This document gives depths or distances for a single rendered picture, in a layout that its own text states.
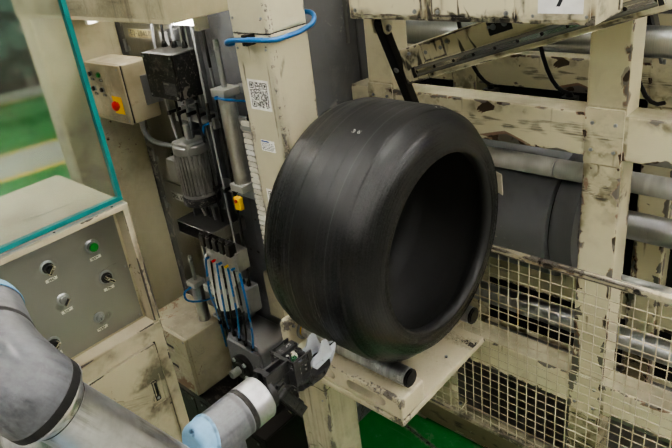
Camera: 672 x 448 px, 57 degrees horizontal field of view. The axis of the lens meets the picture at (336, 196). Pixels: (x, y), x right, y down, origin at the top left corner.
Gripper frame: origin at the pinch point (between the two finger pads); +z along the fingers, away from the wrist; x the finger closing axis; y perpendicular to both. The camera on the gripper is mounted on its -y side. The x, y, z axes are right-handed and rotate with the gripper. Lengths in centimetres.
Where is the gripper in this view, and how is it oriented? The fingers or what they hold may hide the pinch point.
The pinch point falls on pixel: (330, 348)
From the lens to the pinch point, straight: 140.2
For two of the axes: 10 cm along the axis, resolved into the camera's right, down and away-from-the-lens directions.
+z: 6.6, -3.9, 6.5
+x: -7.4, -2.0, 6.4
